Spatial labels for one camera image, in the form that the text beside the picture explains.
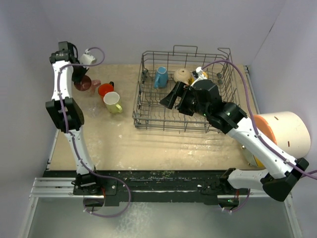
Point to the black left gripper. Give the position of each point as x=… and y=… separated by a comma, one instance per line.
x=77, y=80

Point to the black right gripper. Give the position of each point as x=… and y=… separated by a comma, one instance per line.
x=180, y=89

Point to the pink ghost pattern mug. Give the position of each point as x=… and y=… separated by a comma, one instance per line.
x=87, y=85

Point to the blue flower mug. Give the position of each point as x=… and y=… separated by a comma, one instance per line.
x=161, y=77

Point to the orange mug black handle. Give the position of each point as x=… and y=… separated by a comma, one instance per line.
x=105, y=88

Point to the clear glass cup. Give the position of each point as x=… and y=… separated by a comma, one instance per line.
x=94, y=110

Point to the pale yellow faceted mug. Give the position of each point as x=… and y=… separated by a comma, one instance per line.
x=112, y=102

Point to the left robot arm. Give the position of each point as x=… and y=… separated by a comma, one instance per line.
x=67, y=116

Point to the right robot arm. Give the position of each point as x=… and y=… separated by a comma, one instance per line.
x=282, y=171

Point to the beige round teapot mug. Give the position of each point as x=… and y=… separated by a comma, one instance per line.
x=182, y=75

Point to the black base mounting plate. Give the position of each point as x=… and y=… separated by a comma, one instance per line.
x=177, y=186

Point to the white cylinder bin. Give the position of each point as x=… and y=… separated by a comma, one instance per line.
x=290, y=132

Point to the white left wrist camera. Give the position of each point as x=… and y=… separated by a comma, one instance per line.
x=86, y=58

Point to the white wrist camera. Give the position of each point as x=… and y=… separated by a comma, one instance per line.
x=199, y=69
x=86, y=58

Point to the grey wire dish rack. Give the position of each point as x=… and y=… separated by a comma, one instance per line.
x=158, y=95

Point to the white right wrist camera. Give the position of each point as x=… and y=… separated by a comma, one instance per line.
x=199, y=69

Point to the aluminium rail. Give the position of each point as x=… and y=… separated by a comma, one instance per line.
x=52, y=188

